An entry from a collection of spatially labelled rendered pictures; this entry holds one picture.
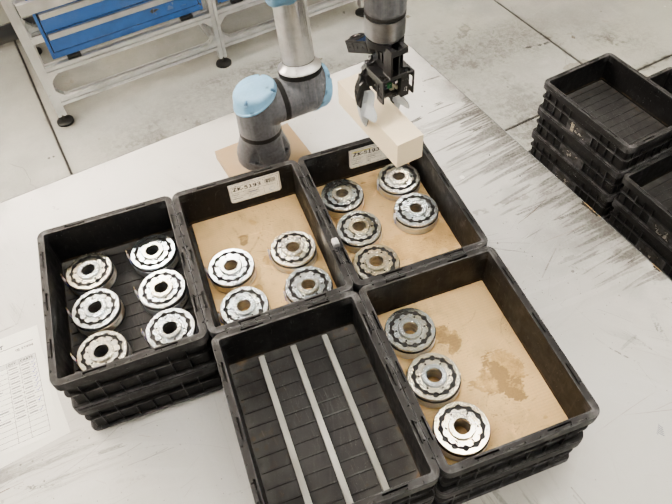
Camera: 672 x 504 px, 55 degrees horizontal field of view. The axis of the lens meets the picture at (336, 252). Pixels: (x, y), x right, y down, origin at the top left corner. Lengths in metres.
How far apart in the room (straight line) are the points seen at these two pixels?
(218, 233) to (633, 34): 2.73
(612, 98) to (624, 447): 1.39
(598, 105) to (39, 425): 1.97
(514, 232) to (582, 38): 2.10
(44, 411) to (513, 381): 0.99
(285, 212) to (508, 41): 2.25
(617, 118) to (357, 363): 1.45
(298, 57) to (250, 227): 0.46
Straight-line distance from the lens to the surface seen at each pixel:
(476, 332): 1.35
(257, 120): 1.69
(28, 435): 1.56
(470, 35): 3.59
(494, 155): 1.88
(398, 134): 1.30
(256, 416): 1.27
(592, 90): 2.51
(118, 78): 3.31
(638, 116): 2.45
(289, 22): 1.65
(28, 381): 1.62
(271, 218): 1.54
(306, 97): 1.72
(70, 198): 1.94
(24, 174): 3.21
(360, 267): 1.39
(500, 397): 1.29
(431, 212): 1.49
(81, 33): 3.19
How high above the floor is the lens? 1.98
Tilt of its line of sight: 52 degrees down
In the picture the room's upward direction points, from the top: 5 degrees counter-clockwise
